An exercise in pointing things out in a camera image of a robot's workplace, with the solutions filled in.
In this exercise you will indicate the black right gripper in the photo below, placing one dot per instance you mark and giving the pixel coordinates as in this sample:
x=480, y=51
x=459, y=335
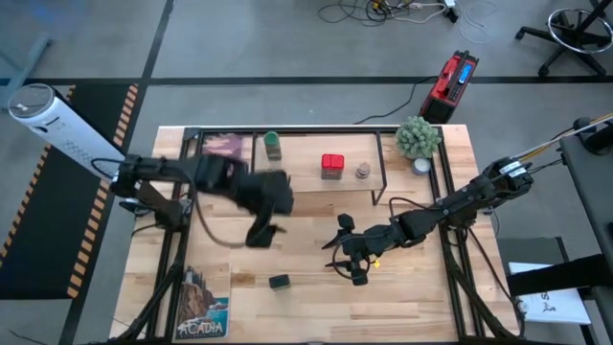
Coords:
x=378, y=237

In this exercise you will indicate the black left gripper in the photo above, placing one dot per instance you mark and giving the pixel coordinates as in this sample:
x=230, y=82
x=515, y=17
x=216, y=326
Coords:
x=265, y=191

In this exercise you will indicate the dark green black pepper tin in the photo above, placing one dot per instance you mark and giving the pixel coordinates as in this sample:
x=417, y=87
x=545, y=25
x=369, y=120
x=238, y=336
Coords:
x=279, y=282

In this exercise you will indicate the red-lidded smoked paprika tin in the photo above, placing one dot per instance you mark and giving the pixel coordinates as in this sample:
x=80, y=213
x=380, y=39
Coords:
x=332, y=165

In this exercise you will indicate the green-lidded oregano jar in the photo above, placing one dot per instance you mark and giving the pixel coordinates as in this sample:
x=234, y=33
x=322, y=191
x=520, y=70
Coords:
x=272, y=144

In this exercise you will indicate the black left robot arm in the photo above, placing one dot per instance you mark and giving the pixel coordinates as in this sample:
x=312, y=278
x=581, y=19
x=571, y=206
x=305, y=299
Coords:
x=163, y=170

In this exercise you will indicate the glass spice jar brown lid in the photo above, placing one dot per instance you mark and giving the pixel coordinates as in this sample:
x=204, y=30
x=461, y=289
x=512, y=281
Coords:
x=363, y=171

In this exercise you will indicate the purple and red postcard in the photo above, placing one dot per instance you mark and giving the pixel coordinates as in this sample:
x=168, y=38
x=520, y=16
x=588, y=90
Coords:
x=222, y=145

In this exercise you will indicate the Acadia postcard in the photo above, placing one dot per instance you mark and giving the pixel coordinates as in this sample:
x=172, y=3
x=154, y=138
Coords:
x=202, y=306

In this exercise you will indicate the small round candle tin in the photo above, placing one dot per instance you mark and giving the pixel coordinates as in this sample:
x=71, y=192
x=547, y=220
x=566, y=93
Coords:
x=421, y=166

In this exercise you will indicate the green potted plant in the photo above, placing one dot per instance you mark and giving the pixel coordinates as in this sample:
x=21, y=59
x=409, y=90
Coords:
x=417, y=136

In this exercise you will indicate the white paper sheet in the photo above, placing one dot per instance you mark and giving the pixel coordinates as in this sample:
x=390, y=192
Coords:
x=551, y=302

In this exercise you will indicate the black mat with hazard stripes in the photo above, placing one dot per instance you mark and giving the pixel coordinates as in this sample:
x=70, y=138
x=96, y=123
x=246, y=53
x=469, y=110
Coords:
x=43, y=201

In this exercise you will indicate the white tower air purifier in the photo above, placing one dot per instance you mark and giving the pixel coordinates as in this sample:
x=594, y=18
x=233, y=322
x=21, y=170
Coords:
x=62, y=127

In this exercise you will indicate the black side desk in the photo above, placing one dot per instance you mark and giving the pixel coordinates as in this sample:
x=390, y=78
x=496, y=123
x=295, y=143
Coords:
x=589, y=182

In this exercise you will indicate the black office chair base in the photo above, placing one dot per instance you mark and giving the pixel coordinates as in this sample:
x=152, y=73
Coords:
x=572, y=33

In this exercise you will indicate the wooden shelf with black frame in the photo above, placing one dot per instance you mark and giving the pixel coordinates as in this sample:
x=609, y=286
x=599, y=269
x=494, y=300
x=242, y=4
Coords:
x=306, y=163

